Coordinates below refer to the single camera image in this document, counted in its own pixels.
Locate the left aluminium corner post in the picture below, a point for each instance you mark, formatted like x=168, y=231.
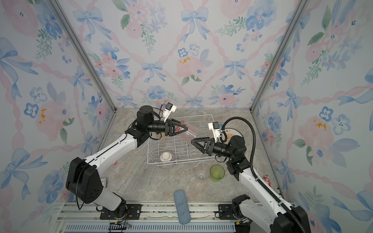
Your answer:
x=66, y=25

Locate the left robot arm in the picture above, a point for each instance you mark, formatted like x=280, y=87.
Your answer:
x=84, y=176

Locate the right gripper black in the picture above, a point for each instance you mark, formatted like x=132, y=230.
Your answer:
x=210, y=147

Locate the aluminium front rail frame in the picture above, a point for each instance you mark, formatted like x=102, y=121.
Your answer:
x=155, y=217

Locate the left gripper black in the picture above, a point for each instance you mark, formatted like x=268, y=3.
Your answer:
x=170, y=131

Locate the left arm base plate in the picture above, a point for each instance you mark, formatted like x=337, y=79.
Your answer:
x=125, y=211

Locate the pink toy figure right side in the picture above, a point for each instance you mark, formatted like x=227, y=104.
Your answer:
x=267, y=180

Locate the white ribbed bowl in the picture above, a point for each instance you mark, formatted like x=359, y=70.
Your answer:
x=167, y=160

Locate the green translucent plastic cup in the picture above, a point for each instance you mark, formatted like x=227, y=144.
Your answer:
x=217, y=173

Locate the white wire dish rack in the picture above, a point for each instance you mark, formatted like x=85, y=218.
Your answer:
x=182, y=151

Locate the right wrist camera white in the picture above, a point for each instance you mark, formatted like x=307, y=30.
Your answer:
x=216, y=131

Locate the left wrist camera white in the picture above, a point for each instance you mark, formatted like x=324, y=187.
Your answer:
x=168, y=109

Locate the aluminium corner post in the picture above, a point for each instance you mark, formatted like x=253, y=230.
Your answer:
x=298, y=13
x=66, y=25

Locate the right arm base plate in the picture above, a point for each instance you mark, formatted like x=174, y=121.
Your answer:
x=228, y=212

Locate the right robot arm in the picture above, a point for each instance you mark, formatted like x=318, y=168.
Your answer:
x=273, y=214

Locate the clear plastic cup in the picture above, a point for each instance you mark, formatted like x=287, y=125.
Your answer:
x=201, y=174

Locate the right aluminium corner post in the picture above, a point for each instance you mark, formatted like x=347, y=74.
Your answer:
x=298, y=13

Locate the small white square clock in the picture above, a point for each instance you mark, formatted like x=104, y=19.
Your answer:
x=104, y=182

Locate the blue oval sponge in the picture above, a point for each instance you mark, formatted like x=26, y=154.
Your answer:
x=182, y=208

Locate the white plate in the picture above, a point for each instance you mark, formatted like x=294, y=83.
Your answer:
x=229, y=133

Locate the pink translucent plastic cup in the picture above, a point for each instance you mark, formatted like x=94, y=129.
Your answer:
x=191, y=133

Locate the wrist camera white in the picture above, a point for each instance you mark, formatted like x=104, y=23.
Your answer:
x=216, y=131
x=168, y=109

